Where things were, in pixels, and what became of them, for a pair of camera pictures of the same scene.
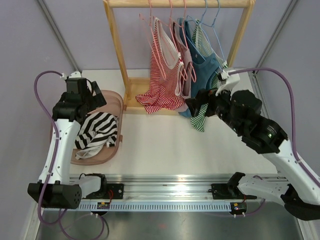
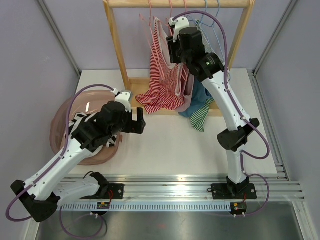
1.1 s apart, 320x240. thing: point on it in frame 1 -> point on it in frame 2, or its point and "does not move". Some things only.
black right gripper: [204, 96] -> [172, 46]
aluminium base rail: [168, 188] does not move
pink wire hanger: [182, 71] does not move
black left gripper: [98, 100] -> [133, 127]
